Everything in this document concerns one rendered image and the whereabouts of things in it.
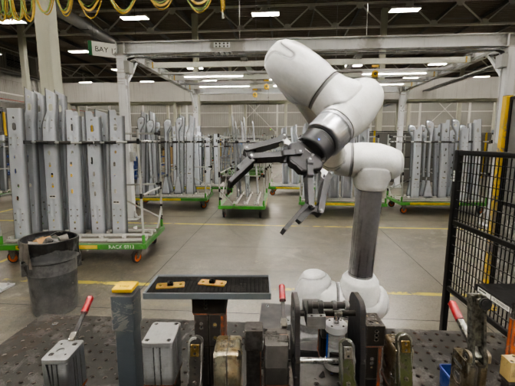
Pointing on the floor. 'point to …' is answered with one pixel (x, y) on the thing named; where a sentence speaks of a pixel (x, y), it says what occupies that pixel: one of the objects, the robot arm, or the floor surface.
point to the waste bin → (50, 270)
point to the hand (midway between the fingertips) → (259, 204)
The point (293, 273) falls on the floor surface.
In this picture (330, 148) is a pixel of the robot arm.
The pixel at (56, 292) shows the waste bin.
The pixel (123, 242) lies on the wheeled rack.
